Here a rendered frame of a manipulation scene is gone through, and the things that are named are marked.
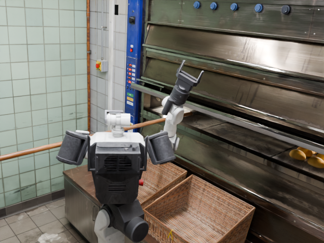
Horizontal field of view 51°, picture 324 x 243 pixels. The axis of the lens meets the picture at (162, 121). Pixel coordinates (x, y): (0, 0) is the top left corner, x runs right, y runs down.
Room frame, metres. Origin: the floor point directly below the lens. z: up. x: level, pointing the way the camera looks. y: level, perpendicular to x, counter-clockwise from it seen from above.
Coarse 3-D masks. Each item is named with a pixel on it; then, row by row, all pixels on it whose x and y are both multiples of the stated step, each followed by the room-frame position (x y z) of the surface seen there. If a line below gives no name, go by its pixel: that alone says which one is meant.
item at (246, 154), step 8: (144, 112) 2.73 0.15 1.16; (152, 112) 2.68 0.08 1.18; (184, 128) 2.38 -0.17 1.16; (192, 128) 2.34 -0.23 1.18; (200, 136) 2.26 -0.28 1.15; (208, 136) 2.21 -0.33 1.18; (216, 136) 2.21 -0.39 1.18; (216, 144) 2.15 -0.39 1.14; (224, 144) 2.10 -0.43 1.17; (232, 144) 2.08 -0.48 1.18; (240, 152) 2.01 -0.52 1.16; (248, 152) 1.96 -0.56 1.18; (256, 152) 1.97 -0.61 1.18; (256, 160) 1.91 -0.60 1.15; (264, 160) 1.88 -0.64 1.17; (272, 160) 1.86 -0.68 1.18; (280, 168) 1.80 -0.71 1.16; (288, 168) 1.76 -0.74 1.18; (296, 168) 1.77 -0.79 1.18; (296, 176) 1.72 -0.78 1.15; (304, 176) 1.69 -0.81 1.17; (312, 176) 1.68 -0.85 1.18; (320, 176) 1.68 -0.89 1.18; (312, 184) 1.65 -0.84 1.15; (320, 184) 1.62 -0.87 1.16
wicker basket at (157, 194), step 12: (156, 168) 2.50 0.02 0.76; (168, 168) 2.42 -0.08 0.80; (180, 168) 2.34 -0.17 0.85; (144, 180) 2.54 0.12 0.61; (156, 180) 2.46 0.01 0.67; (168, 180) 2.38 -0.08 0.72; (180, 180) 2.26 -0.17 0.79; (144, 192) 2.39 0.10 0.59; (156, 192) 2.09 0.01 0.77; (144, 204) 2.01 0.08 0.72
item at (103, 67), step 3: (96, 60) 3.16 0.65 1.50; (99, 60) 3.14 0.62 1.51; (102, 60) 3.15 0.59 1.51; (105, 60) 3.16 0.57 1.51; (96, 63) 3.16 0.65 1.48; (102, 63) 3.11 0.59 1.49; (105, 63) 3.13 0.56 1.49; (99, 66) 3.12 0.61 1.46; (102, 66) 3.11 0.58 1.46; (105, 66) 3.13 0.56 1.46; (96, 69) 3.16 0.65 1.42; (99, 69) 3.12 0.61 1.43; (102, 69) 3.11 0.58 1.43; (105, 69) 3.13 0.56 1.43
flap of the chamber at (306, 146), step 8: (136, 88) 2.58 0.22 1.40; (152, 88) 2.64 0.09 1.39; (160, 96) 2.37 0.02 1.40; (184, 104) 2.19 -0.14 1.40; (200, 104) 2.25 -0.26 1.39; (208, 112) 2.04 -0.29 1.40; (232, 112) 2.13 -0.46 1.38; (224, 120) 1.94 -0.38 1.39; (232, 120) 1.90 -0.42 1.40; (256, 120) 2.00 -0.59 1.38; (248, 128) 1.81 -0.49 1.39; (256, 128) 1.78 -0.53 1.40; (280, 128) 1.86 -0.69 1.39; (272, 136) 1.70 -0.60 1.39; (280, 136) 1.67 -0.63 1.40; (304, 136) 1.74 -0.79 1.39; (296, 144) 1.60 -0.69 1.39; (304, 144) 1.57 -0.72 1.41; (320, 152) 1.51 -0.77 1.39
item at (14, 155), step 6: (186, 114) 2.61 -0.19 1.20; (156, 120) 2.40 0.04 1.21; (162, 120) 2.43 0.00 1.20; (132, 126) 2.24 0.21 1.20; (138, 126) 2.27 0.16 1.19; (54, 144) 1.84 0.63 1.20; (60, 144) 1.86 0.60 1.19; (24, 150) 1.72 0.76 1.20; (30, 150) 1.74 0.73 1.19; (36, 150) 1.76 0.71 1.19; (42, 150) 1.79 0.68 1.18; (0, 156) 1.64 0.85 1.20; (6, 156) 1.65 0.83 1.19; (12, 156) 1.67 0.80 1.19; (18, 156) 1.69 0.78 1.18
